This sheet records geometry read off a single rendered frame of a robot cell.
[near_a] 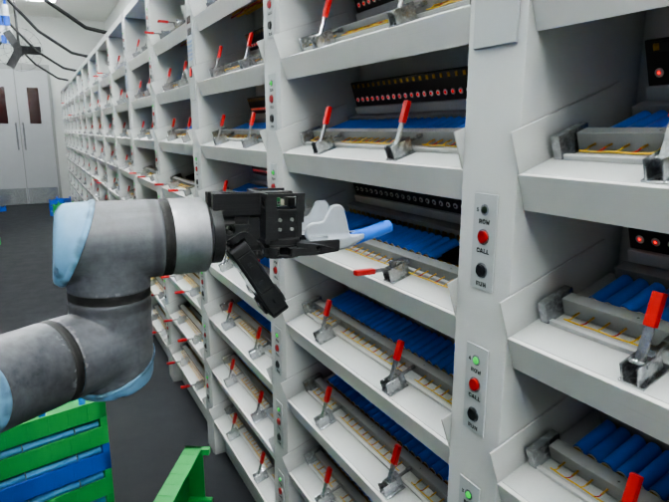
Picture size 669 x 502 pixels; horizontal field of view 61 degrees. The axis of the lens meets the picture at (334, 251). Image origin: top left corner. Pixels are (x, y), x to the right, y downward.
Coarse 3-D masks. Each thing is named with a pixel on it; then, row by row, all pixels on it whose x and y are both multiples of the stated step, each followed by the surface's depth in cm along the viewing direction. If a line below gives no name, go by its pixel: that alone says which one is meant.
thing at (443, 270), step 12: (372, 240) 106; (372, 252) 104; (384, 252) 100; (396, 252) 97; (408, 252) 96; (408, 264) 94; (420, 264) 91; (432, 264) 88; (444, 264) 87; (432, 276) 88; (444, 276) 86; (456, 276) 83
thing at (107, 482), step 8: (104, 472) 161; (104, 480) 160; (80, 488) 156; (88, 488) 157; (96, 488) 159; (104, 488) 160; (112, 488) 162; (64, 496) 153; (72, 496) 155; (80, 496) 156; (88, 496) 158; (96, 496) 159
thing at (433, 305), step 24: (432, 216) 107; (456, 216) 101; (312, 264) 119; (336, 264) 107; (360, 264) 103; (384, 264) 100; (360, 288) 102; (384, 288) 93; (408, 288) 89; (432, 288) 86; (456, 288) 76; (408, 312) 89; (432, 312) 82
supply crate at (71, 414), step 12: (60, 408) 161; (72, 408) 151; (84, 408) 153; (96, 408) 155; (36, 420) 145; (48, 420) 147; (60, 420) 149; (72, 420) 151; (84, 420) 153; (12, 432) 142; (24, 432) 144; (36, 432) 146; (48, 432) 148; (0, 444) 140; (12, 444) 142
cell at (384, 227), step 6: (384, 222) 79; (390, 222) 79; (366, 228) 78; (372, 228) 78; (378, 228) 79; (384, 228) 79; (390, 228) 79; (366, 234) 78; (372, 234) 78; (378, 234) 79; (366, 240) 78
